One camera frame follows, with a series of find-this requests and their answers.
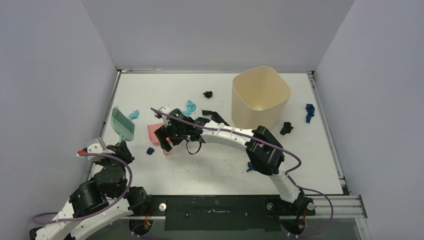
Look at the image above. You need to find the pink plastic dustpan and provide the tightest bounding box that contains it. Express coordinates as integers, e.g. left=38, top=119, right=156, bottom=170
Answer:
left=147, top=123, right=173, bottom=157

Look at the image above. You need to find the green hand brush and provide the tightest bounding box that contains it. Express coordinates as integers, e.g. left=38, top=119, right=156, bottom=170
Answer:
left=110, top=107, right=135, bottom=142

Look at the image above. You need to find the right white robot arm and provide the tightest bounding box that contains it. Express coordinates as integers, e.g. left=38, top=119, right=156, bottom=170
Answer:
left=154, top=113, right=305, bottom=215

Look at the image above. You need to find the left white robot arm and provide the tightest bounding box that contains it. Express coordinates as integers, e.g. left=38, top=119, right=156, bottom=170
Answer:
left=29, top=138, right=153, bottom=240

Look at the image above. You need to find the light blue scrap centre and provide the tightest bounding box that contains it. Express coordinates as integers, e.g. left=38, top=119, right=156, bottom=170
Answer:
left=182, top=100, right=197, bottom=117

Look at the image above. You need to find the light blue scrap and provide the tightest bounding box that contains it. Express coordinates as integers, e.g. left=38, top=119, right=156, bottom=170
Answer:
left=128, top=109, right=140, bottom=121
left=182, top=100, right=197, bottom=117

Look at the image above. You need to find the small dark blue scrap left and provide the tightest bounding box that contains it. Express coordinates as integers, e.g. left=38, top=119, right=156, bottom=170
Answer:
left=146, top=147, right=155, bottom=155

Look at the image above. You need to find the long black paper scrap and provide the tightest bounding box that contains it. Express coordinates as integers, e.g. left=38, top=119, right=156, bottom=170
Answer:
left=202, top=110, right=230, bottom=126

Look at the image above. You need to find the light blue scrap far left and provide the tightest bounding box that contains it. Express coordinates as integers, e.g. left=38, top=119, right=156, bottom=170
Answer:
left=128, top=109, right=140, bottom=121

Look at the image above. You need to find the small black scrap top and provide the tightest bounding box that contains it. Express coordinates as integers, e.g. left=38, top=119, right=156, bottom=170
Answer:
left=202, top=91, right=213, bottom=99

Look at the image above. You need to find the dark blue scrap front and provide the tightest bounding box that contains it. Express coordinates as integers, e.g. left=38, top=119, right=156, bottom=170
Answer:
left=246, top=161, right=256, bottom=172

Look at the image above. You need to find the beige plastic waste bin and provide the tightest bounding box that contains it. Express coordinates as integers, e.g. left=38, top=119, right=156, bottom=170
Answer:
left=231, top=66, right=292, bottom=129

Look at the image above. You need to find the black scrap beside bin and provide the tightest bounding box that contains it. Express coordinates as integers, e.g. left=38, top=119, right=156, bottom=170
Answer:
left=279, top=121, right=294, bottom=136

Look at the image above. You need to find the dark blue scrap right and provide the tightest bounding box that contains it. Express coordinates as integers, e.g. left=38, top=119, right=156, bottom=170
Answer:
left=305, top=103, right=315, bottom=124

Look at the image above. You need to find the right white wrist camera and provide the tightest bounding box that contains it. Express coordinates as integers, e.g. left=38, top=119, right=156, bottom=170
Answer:
left=152, top=106, right=184, bottom=127

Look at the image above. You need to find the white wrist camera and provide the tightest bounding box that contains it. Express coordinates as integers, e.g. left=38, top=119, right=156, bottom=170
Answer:
left=76, top=137, right=115, bottom=163
left=152, top=106, right=184, bottom=127

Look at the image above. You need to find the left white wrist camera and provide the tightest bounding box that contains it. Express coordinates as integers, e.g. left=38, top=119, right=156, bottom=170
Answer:
left=76, top=137, right=115, bottom=163

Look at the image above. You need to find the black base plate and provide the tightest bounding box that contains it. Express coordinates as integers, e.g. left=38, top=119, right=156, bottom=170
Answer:
left=129, top=195, right=316, bottom=233

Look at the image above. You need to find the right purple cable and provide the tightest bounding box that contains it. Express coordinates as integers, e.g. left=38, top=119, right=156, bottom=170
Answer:
left=150, top=107, right=334, bottom=238

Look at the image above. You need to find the aluminium rail frame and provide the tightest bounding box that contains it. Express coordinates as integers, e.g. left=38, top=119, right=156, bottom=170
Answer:
left=307, top=71, right=367, bottom=219

